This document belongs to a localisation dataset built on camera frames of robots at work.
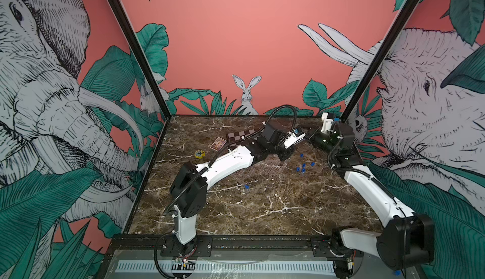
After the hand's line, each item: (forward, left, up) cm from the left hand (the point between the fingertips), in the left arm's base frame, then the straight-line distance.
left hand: (296, 142), depth 79 cm
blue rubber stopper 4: (+2, -14, -23) cm, 27 cm away
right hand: (+5, 0, +7) cm, 8 cm away
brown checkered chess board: (+21, +28, -21) cm, 41 cm away
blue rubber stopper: (0, -6, -24) cm, 25 cm away
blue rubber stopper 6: (-45, -33, -23) cm, 60 cm away
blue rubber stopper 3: (+2, -10, -24) cm, 26 cm away
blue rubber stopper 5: (+8, -10, -24) cm, 27 cm away
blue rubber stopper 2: (-1, -9, -23) cm, 25 cm away
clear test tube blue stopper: (-9, +21, -24) cm, 33 cm away
